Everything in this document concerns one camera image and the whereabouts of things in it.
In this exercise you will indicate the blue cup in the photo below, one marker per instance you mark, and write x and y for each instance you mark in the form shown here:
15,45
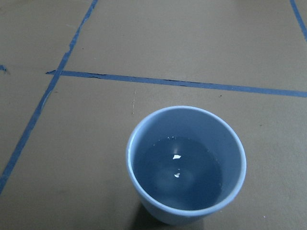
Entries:
185,163

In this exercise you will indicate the brown paper table cover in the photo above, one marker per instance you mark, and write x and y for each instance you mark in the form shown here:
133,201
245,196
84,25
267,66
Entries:
76,77

